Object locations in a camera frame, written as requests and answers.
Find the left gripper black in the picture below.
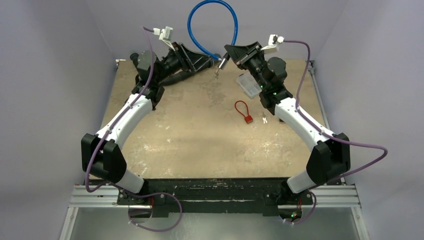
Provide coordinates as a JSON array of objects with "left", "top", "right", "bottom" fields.
[{"left": 154, "top": 42, "right": 212, "bottom": 84}]

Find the blue hose with metal fitting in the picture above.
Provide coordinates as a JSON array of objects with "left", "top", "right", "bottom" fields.
[{"left": 187, "top": 0, "right": 239, "bottom": 71}]

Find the red cable lock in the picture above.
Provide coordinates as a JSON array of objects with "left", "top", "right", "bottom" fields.
[{"left": 234, "top": 100, "right": 254, "bottom": 124}]

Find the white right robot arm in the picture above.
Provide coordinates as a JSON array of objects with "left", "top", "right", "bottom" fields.
[{"left": 224, "top": 42, "right": 351, "bottom": 204}]

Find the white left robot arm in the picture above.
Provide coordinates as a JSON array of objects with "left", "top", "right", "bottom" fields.
[{"left": 81, "top": 42, "right": 215, "bottom": 205}]

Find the clear plastic organizer box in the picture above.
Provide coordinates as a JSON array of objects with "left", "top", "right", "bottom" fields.
[{"left": 236, "top": 73, "right": 262, "bottom": 99}]

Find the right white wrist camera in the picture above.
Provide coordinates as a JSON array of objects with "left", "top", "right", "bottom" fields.
[{"left": 261, "top": 34, "right": 285, "bottom": 54}]

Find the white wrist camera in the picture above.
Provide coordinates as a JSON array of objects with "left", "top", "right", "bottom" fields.
[
  {"left": 261, "top": 34, "right": 285, "bottom": 54},
  {"left": 152, "top": 26, "right": 176, "bottom": 51}
]

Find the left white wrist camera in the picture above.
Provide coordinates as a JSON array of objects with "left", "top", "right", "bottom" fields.
[{"left": 152, "top": 26, "right": 176, "bottom": 51}]

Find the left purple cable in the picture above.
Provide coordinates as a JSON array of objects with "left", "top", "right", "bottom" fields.
[{"left": 85, "top": 26, "right": 183, "bottom": 233}]

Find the purple cable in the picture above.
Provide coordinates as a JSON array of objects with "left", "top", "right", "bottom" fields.
[
  {"left": 85, "top": 26, "right": 183, "bottom": 233},
  {"left": 283, "top": 39, "right": 389, "bottom": 226}
]

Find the black corrugated hose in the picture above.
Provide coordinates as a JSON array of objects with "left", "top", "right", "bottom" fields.
[{"left": 129, "top": 52, "right": 221, "bottom": 87}]

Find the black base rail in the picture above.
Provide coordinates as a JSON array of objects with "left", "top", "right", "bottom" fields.
[{"left": 120, "top": 177, "right": 310, "bottom": 218}]

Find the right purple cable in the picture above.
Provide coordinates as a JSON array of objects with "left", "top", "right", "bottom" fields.
[{"left": 283, "top": 39, "right": 389, "bottom": 226}]

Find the aluminium frame rail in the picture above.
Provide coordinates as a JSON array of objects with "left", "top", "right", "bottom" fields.
[{"left": 59, "top": 185, "right": 370, "bottom": 240}]

